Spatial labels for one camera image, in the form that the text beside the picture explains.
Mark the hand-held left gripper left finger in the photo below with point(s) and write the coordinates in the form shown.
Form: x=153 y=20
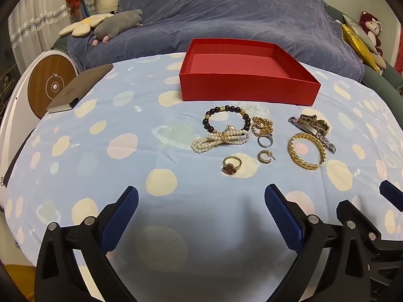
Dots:
x=121 y=217

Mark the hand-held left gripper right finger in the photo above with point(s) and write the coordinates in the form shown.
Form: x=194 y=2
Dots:
x=281 y=217

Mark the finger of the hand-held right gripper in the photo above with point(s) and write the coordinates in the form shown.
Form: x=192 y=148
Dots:
x=343 y=209
x=390 y=193

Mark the gold braided bangle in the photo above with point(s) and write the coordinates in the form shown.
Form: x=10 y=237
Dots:
x=292 y=154

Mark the gold wristwatch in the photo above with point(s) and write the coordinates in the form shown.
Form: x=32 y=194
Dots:
x=321 y=125

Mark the red cardboard box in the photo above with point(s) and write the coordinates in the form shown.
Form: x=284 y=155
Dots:
x=252 y=91

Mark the blue dotted tablecloth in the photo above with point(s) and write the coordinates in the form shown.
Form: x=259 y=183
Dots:
x=126 y=151

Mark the green sofa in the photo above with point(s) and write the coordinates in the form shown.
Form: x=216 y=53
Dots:
x=377 y=85

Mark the grey notebook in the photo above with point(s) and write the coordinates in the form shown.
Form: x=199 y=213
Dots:
x=82 y=83

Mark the white appliance with wooden disc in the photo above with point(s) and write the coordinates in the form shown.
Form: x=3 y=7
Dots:
x=47 y=81

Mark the yellow pillow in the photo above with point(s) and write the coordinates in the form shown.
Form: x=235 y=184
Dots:
x=355 y=41

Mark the grey cushion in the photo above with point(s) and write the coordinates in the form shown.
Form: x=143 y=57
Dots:
x=359 y=28

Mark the red monkey plush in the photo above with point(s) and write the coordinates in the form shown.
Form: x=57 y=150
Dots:
x=370 y=22

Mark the grey plush toy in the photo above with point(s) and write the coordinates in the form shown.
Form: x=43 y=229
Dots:
x=116 y=25

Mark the cream flower plush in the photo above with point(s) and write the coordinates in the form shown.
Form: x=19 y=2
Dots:
x=82 y=26

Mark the blue blanket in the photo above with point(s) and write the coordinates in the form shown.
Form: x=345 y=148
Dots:
x=236 y=12

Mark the white sheer curtain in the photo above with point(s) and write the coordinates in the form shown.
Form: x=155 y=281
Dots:
x=34 y=22

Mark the red ribbon bow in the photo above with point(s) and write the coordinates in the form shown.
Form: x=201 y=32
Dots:
x=74 y=0

